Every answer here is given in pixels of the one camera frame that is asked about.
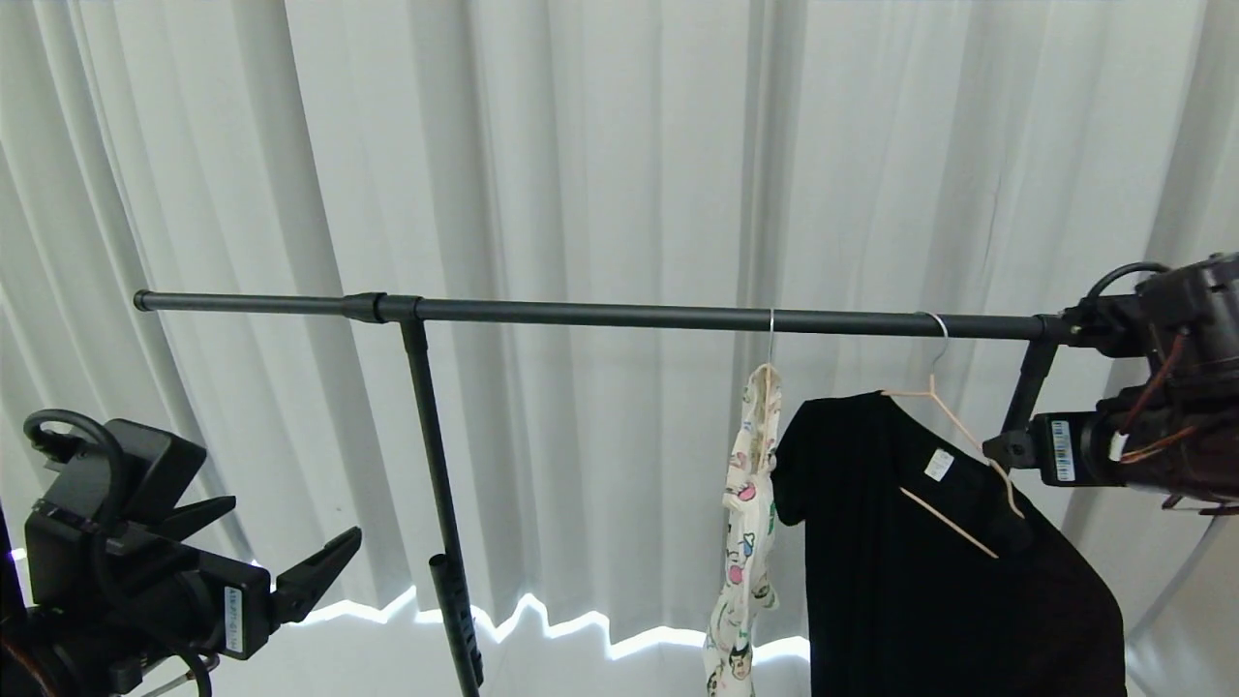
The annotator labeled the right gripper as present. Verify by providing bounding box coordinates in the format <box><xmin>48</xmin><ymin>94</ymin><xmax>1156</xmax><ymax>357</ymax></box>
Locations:
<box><xmin>1029</xmin><ymin>410</ymin><xmax>1124</xmax><ymax>488</ymax></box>

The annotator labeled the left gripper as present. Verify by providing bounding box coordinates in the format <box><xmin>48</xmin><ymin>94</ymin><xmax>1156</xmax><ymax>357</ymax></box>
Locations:
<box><xmin>24</xmin><ymin>496</ymin><xmax>363</xmax><ymax>662</ymax></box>

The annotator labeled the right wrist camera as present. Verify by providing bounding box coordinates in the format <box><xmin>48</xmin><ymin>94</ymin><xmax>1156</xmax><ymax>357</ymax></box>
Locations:
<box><xmin>1060</xmin><ymin>295</ymin><xmax>1155</xmax><ymax>359</ymax></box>

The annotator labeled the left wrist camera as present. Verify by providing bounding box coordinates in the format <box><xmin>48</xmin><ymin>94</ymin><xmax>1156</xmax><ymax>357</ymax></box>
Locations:
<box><xmin>44</xmin><ymin>418</ymin><xmax>209</xmax><ymax>529</ymax></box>

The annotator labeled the black garment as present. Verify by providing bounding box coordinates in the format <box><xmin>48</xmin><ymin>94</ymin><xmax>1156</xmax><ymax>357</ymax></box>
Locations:
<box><xmin>771</xmin><ymin>391</ymin><xmax>1130</xmax><ymax>697</ymax></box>

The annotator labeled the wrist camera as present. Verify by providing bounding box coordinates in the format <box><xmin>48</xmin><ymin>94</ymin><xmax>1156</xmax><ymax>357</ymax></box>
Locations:
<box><xmin>1060</xmin><ymin>295</ymin><xmax>1155</xmax><ymax>359</ymax></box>
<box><xmin>44</xmin><ymin>418</ymin><xmax>209</xmax><ymax>529</ymax></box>

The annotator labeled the cream printed garment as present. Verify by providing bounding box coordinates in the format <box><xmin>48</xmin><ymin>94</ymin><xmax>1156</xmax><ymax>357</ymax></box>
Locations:
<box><xmin>702</xmin><ymin>363</ymin><xmax>785</xmax><ymax>697</ymax></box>

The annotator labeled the black clothes rack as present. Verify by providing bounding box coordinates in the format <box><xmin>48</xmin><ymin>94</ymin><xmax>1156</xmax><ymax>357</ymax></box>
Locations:
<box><xmin>134</xmin><ymin>288</ymin><xmax>1080</xmax><ymax>697</ymax></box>

